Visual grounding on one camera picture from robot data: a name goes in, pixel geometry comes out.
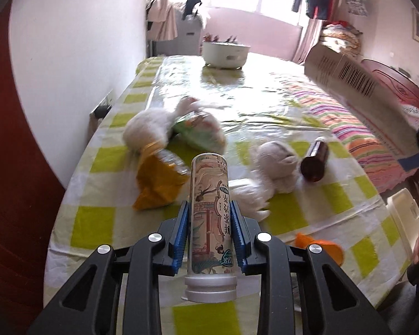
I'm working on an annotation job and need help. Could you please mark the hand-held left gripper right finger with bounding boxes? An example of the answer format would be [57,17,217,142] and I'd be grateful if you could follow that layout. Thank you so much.
[229,200,393,335]

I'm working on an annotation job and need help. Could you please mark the cardboard box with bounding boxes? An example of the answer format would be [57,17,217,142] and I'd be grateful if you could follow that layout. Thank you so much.
[304,44,419,161]

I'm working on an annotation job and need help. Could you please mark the white cloth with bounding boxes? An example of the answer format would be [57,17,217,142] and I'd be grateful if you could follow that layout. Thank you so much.
[187,3,212,28]

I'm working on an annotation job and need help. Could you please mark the beige hanging garment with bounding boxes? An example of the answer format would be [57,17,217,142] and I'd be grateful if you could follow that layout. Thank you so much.
[147,0,178,42]

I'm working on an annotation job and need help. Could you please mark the printed label plastic bottle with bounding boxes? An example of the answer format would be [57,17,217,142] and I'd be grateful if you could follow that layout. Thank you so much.
[181,153,237,303]

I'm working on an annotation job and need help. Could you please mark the pink curtain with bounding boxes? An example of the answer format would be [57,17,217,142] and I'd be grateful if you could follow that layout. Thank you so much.
[293,17,323,65]

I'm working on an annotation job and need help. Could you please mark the white fluffy plush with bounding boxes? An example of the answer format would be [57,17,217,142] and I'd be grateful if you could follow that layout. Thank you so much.
[122,106,177,152]

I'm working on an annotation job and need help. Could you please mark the bed with striped sheet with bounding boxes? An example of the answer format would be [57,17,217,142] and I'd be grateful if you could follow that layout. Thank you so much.
[283,77,419,196]

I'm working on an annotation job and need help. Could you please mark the white plush toy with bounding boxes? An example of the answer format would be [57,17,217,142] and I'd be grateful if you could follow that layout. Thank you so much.
[251,140,301,194]

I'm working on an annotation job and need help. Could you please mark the green snack bag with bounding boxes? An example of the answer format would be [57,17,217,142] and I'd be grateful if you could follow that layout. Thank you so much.
[171,96,228,150]

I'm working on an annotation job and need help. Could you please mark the white plastic container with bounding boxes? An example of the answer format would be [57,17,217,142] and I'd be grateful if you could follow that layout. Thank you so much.
[202,35,251,68]

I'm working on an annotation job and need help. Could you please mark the green checked tablecloth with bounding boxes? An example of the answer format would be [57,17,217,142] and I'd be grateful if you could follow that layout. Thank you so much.
[44,55,411,335]

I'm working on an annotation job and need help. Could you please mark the dark red door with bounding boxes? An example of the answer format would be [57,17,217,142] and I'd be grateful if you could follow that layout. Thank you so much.
[0,7,67,335]

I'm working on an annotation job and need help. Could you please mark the brown medicine bottle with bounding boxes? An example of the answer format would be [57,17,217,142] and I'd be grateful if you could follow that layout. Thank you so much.
[300,136,330,183]

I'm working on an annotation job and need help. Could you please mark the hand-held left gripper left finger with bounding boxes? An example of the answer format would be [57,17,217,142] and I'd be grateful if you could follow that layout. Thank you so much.
[26,200,191,335]

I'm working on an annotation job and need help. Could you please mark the wooden headboard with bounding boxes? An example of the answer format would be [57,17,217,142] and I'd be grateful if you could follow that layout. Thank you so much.
[361,59,419,126]

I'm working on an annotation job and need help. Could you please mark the yellow snack bag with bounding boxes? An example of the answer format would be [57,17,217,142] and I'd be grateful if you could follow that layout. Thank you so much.
[132,143,191,212]

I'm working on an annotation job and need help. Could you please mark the grey cabinet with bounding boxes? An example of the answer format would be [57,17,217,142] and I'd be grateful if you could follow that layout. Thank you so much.
[176,17,203,56]

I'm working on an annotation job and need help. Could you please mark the stack of folded quilts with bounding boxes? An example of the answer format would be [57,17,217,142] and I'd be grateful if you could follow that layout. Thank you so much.
[319,23,364,60]

